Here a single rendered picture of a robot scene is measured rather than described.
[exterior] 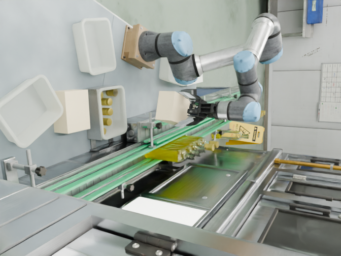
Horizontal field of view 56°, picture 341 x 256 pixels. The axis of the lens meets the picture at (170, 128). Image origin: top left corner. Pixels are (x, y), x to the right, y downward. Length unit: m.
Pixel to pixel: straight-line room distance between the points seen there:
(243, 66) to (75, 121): 0.67
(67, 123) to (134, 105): 0.54
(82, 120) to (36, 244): 0.90
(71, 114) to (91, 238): 0.85
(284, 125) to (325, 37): 1.95
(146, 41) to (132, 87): 0.26
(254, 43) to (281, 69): 6.01
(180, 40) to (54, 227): 1.16
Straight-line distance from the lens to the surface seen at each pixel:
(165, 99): 1.32
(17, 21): 1.26
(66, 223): 0.51
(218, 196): 1.38
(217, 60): 1.59
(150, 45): 1.58
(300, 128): 7.43
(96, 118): 1.40
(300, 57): 7.26
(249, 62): 1.20
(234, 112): 1.22
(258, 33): 1.39
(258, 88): 1.28
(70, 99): 1.28
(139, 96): 1.75
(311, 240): 1.24
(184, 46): 1.53
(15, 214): 0.57
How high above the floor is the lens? 1.77
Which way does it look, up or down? 30 degrees down
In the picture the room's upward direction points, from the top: 95 degrees clockwise
